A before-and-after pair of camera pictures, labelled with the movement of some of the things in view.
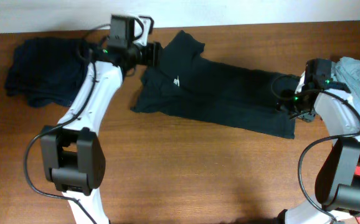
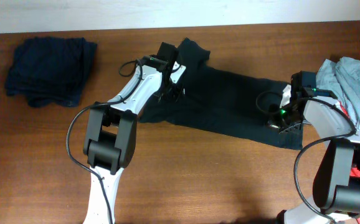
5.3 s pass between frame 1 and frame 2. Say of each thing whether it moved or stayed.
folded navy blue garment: stayed
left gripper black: moved
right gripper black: moved
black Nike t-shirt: moved
